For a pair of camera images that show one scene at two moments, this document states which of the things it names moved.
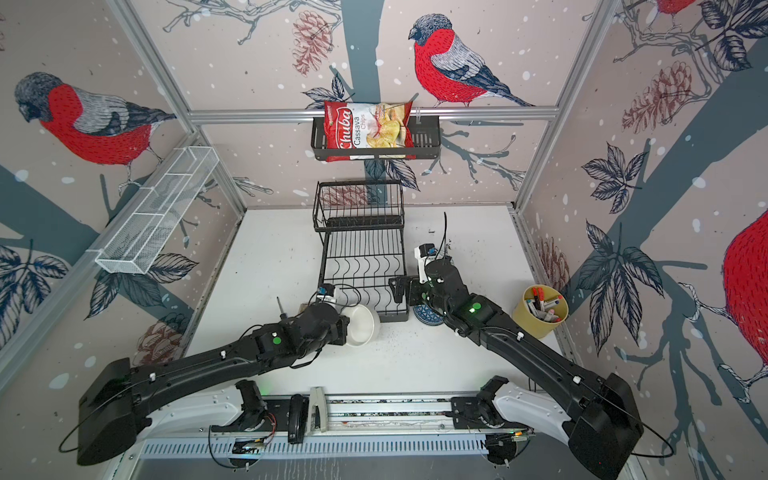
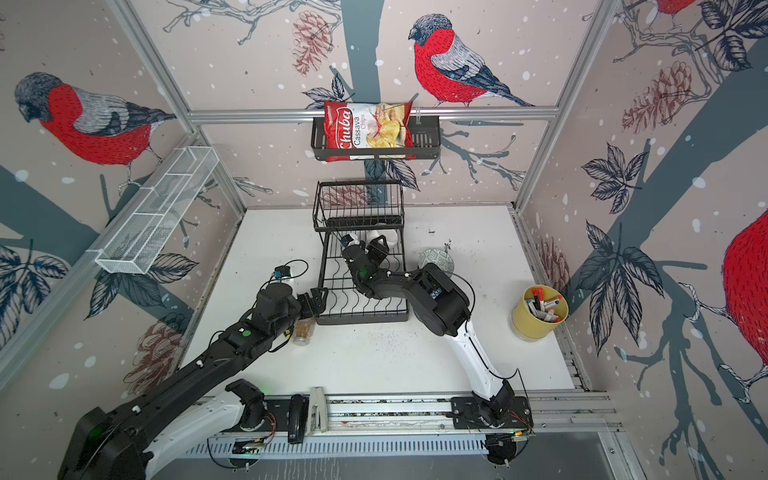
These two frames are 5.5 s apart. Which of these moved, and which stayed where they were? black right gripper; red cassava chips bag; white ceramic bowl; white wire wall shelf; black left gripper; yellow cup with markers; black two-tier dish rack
Moved: black left gripper; black right gripper; white ceramic bowl
Stayed: red cassava chips bag; yellow cup with markers; white wire wall shelf; black two-tier dish rack
